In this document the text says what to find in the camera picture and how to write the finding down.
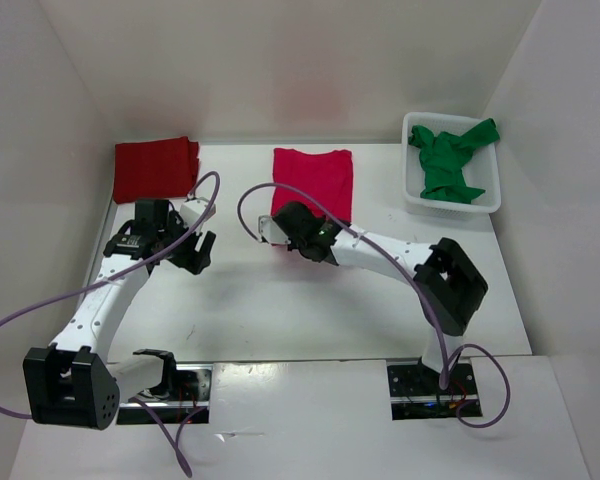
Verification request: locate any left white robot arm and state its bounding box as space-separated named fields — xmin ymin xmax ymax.
xmin=23 ymin=198 xmax=216 ymax=430

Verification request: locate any pink t shirt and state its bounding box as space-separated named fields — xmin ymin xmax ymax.
xmin=269 ymin=148 xmax=354 ymax=234

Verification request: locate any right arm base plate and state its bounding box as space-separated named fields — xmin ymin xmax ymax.
xmin=386 ymin=360 xmax=482 ymax=421

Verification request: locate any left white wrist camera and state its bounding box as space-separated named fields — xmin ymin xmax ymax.
xmin=179 ymin=198 xmax=216 ymax=235

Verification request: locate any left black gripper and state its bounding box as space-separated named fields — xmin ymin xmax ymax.
xmin=158 ymin=210 xmax=216 ymax=275

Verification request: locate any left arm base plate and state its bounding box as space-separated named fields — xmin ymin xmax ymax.
xmin=135 ymin=362 xmax=213 ymax=425

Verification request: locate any dark red t shirt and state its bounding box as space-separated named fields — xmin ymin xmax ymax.
xmin=112 ymin=136 xmax=199 ymax=204

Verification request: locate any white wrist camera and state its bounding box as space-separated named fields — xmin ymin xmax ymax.
xmin=258 ymin=215 xmax=290 ymax=246
xmin=179 ymin=198 xmax=216 ymax=235

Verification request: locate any white plastic basket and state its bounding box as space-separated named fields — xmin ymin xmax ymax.
xmin=401 ymin=112 xmax=501 ymax=219

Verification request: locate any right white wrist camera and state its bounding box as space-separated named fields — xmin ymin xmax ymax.
xmin=258 ymin=215 xmax=290 ymax=246

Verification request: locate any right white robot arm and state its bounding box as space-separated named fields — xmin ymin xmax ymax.
xmin=259 ymin=202 xmax=488 ymax=393

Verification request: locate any green t shirt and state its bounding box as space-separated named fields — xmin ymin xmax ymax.
xmin=408 ymin=118 xmax=500 ymax=204

